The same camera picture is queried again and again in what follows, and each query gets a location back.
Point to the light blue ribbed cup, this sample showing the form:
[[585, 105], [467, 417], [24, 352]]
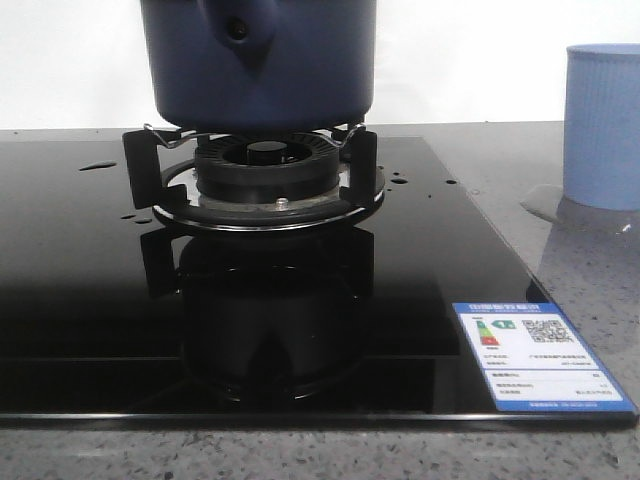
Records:
[[601, 126]]

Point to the blue saucepan with handle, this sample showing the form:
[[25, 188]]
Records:
[[261, 66]]

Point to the black glass gas cooktop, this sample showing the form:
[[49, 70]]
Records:
[[110, 319]]

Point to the black right burner with grate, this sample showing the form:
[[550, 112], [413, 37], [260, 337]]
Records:
[[255, 182]]

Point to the blue energy label sticker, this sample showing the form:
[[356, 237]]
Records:
[[533, 360]]

